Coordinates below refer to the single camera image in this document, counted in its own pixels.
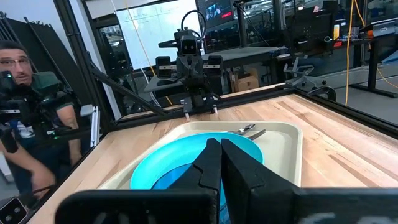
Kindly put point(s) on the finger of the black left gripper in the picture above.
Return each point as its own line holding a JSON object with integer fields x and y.
{"x": 196, "y": 73}
{"x": 183, "y": 73}

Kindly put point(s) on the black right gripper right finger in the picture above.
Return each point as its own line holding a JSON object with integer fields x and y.
{"x": 248, "y": 193}

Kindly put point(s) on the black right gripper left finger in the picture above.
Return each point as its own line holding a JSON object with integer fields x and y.
{"x": 208, "y": 168}

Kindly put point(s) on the teal plastic plate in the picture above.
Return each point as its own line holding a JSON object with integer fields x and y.
{"x": 174, "y": 152}

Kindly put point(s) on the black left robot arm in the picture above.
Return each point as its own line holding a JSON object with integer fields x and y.
{"x": 197, "y": 99}

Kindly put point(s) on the beige plastic tray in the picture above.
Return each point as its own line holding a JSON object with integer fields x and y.
{"x": 280, "y": 149}

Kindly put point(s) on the black computer mouse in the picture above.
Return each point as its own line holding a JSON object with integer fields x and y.
{"x": 166, "y": 82}

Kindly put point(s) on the dark keyboard desk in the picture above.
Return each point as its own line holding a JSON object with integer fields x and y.
{"x": 152, "y": 87}

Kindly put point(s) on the whiteboard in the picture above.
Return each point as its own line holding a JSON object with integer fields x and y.
{"x": 155, "y": 28}

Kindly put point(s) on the grey desk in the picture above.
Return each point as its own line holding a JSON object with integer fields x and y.
{"x": 242, "y": 53}

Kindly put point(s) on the cardboard box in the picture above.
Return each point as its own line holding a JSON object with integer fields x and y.
{"x": 247, "y": 83}

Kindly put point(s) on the black folded panels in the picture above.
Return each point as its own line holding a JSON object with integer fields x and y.
{"x": 46, "y": 46}

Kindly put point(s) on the person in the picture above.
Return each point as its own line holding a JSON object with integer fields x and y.
{"x": 15, "y": 67}

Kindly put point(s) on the person's hand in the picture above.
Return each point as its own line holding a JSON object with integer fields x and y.
{"x": 43, "y": 183}

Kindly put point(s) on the black standing desk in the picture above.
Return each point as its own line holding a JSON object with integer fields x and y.
{"x": 373, "y": 62}

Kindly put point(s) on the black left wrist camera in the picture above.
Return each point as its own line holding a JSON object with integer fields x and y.
{"x": 189, "y": 46}

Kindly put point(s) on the wall screen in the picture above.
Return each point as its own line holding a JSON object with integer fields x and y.
{"x": 214, "y": 12}

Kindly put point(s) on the black aluminium table frame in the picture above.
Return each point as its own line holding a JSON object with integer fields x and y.
{"x": 82, "y": 62}

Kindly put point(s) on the silver frame bracket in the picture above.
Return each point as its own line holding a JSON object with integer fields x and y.
{"x": 94, "y": 124}

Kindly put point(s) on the black frame clamp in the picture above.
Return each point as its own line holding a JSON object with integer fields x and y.
{"x": 323, "y": 90}

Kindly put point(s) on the black table-level camera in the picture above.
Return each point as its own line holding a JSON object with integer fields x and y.
{"x": 12, "y": 213}

